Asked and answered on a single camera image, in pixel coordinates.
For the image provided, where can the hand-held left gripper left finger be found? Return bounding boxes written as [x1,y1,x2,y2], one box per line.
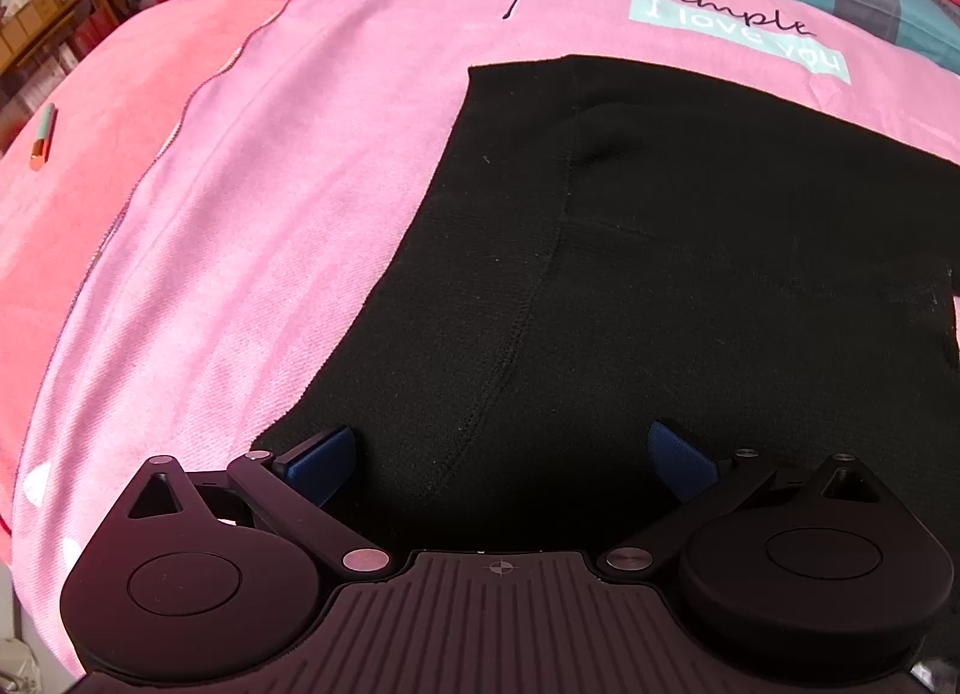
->
[112,426,392,582]

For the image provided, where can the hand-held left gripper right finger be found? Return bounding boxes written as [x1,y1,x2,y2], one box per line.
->
[596,421,892,579]

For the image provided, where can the black pants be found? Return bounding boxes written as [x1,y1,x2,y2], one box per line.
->
[259,55,960,569]

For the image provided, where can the pink printed blanket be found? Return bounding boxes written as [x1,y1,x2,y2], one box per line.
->
[15,0,960,680]

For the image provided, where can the coral bed sheet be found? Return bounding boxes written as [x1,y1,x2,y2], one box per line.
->
[0,0,353,567]

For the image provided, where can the teal and orange pen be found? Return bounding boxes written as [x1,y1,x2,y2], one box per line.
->
[29,103,59,172]

